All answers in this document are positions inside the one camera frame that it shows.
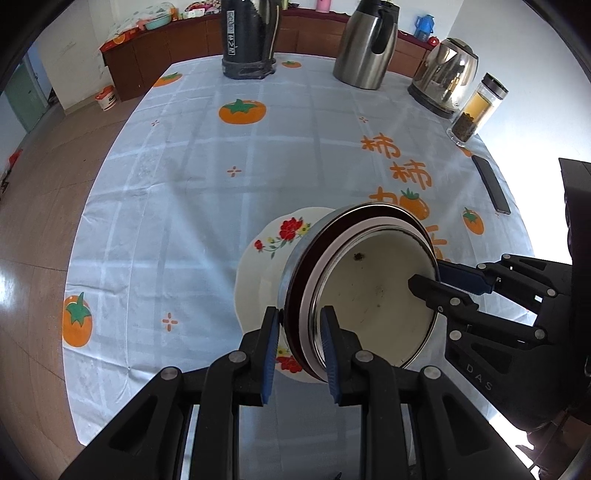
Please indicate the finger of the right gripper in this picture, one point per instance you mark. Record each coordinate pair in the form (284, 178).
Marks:
(470, 279)
(447, 300)

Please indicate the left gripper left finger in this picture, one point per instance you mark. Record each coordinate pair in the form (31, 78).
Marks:
(256, 375)

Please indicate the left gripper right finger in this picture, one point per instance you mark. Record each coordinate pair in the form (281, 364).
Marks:
(340, 347)

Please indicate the white enamel bowl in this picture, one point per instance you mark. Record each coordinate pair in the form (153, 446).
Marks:
(376, 295)

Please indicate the stainless steel bowl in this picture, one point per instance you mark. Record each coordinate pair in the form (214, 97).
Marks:
(376, 248)

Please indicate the white plate large red flowers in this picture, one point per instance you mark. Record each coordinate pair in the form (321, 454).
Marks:
(258, 277)

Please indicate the black smartphone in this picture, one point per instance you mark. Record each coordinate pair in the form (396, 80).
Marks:
(492, 185)

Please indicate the glass tea bottle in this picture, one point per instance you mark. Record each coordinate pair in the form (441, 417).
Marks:
(481, 105)

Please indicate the shiny steel electric kettle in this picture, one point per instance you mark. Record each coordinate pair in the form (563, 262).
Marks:
(443, 79)

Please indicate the light blue persimmon tablecloth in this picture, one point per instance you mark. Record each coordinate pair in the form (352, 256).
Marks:
(207, 168)

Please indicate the blue thermos on sideboard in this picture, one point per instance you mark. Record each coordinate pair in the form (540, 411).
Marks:
(424, 27)

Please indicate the white red bucket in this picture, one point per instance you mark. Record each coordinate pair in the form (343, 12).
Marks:
(106, 98)

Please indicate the dark wooden sideboard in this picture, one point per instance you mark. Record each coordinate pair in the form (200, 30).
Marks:
(139, 57)

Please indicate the green door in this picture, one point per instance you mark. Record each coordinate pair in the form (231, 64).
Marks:
(25, 97)

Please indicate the steel thermos carafe black handle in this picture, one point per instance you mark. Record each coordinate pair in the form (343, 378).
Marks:
(367, 44)

